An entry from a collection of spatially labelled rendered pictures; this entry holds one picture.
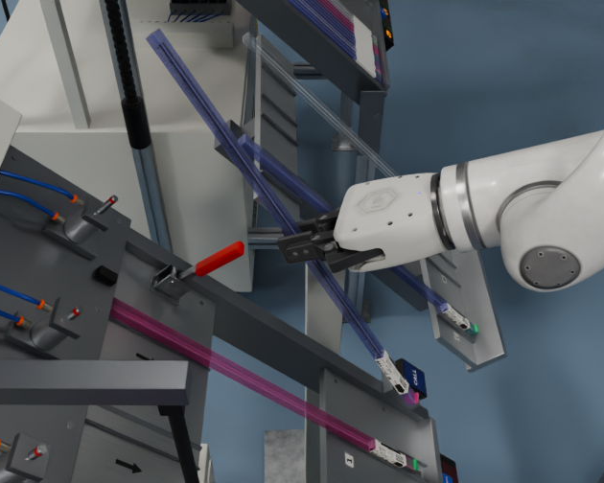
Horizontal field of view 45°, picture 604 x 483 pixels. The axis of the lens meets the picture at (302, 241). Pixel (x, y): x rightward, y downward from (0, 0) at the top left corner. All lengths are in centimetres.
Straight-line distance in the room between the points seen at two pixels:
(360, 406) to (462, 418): 98
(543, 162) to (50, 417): 45
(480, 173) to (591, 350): 149
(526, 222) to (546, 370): 147
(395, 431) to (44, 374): 70
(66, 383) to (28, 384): 2
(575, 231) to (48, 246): 42
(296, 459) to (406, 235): 120
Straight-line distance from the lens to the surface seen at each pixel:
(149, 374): 35
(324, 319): 123
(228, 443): 186
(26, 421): 57
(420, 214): 68
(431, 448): 103
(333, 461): 88
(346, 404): 94
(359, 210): 71
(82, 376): 36
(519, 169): 67
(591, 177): 58
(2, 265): 62
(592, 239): 60
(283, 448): 183
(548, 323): 216
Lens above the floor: 164
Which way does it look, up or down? 47 degrees down
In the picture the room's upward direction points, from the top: straight up
